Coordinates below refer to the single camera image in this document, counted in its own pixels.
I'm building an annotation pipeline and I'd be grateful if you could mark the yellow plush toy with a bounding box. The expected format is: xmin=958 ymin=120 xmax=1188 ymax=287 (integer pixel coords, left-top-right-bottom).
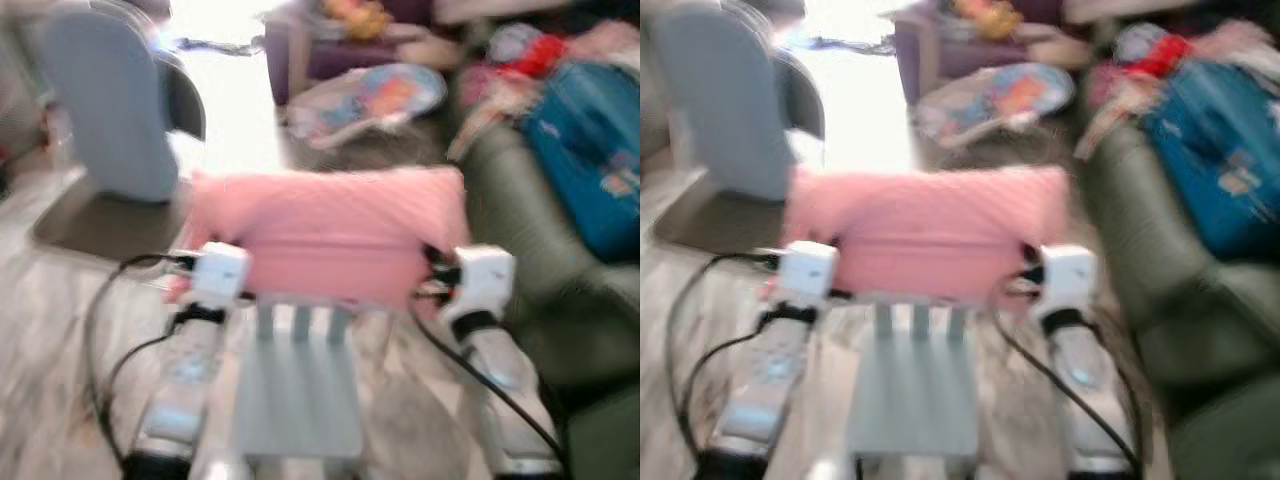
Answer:
xmin=952 ymin=0 xmax=1023 ymax=39
xmin=322 ymin=0 xmax=393 ymax=39

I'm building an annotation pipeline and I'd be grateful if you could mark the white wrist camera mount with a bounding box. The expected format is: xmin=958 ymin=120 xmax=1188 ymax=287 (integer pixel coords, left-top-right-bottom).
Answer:
xmin=451 ymin=246 xmax=517 ymax=323
xmin=779 ymin=240 xmax=840 ymax=303
xmin=189 ymin=242 xmax=252 ymax=308
xmin=1034 ymin=244 xmax=1100 ymax=323

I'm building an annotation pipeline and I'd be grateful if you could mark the red cloth item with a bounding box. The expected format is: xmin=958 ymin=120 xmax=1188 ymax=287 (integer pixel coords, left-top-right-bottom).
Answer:
xmin=1133 ymin=34 xmax=1194 ymax=81
xmin=498 ymin=34 xmax=569 ymax=83

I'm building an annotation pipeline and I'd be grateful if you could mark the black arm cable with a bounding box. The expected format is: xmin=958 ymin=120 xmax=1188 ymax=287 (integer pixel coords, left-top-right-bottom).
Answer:
xmin=665 ymin=251 xmax=791 ymax=461
xmin=408 ymin=296 xmax=569 ymax=473
xmin=84 ymin=253 xmax=204 ymax=463
xmin=990 ymin=300 xmax=1149 ymax=475

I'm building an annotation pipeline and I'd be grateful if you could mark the blue-grey chair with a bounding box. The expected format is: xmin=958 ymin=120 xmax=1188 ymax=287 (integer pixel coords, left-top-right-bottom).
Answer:
xmin=652 ymin=3 xmax=803 ymax=257
xmin=30 ymin=8 xmax=194 ymax=263

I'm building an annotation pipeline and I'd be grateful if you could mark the blue printed bag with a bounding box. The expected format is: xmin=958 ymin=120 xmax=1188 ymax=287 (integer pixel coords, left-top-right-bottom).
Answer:
xmin=1143 ymin=58 xmax=1280 ymax=263
xmin=518 ymin=58 xmax=641 ymax=265

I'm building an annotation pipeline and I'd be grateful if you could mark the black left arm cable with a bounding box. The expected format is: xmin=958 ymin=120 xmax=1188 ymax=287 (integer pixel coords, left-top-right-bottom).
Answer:
xmin=84 ymin=253 xmax=204 ymax=463
xmin=665 ymin=251 xmax=791 ymax=461

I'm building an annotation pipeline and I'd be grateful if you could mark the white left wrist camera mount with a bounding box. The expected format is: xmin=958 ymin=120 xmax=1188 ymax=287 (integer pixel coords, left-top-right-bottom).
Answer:
xmin=779 ymin=240 xmax=840 ymax=303
xmin=189 ymin=242 xmax=252 ymax=308

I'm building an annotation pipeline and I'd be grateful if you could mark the dark round chair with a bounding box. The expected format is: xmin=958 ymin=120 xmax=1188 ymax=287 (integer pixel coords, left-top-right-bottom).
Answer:
xmin=775 ymin=45 xmax=827 ymax=141
xmin=148 ymin=48 xmax=208 ymax=143

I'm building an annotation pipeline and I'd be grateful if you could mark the pink pillow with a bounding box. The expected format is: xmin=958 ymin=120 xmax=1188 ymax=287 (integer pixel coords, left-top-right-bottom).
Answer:
xmin=768 ymin=164 xmax=1072 ymax=307
xmin=166 ymin=167 xmax=472 ymax=313

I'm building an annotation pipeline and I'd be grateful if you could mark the purple armchair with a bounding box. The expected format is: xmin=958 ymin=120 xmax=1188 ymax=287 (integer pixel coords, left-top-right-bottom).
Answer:
xmin=893 ymin=0 xmax=1093 ymax=103
xmin=263 ymin=0 xmax=463 ymax=105

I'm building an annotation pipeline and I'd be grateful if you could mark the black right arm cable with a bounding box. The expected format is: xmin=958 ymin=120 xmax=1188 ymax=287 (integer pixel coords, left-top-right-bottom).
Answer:
xmin=408 ymin=296 xmax=569 ymax=473
xmin=990 ymin=300 xmax=1149 ymax=475

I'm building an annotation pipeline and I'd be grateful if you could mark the colourful round play cushion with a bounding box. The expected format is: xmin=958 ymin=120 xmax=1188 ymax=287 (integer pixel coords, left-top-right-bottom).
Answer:
xmin=284 ymin=63 xmax=448 ymax=149
xmin=913 ymin=61 xmax=1078 ymax=151

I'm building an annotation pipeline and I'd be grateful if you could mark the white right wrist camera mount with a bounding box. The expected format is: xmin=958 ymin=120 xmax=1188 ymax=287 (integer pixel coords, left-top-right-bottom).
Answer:
xmin=451 ymin=246 xmax=517 ymax=323
xmin=1034 ymin=244 xmax=1100 ymax=323

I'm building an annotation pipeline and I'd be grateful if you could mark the dark green sofa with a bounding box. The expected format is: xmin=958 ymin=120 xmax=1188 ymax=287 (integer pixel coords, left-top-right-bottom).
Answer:
xmin=1072 ymin=66 xmax=1280 ymax=480
xmin=448 ymin=66 xmax=641 ymax=480

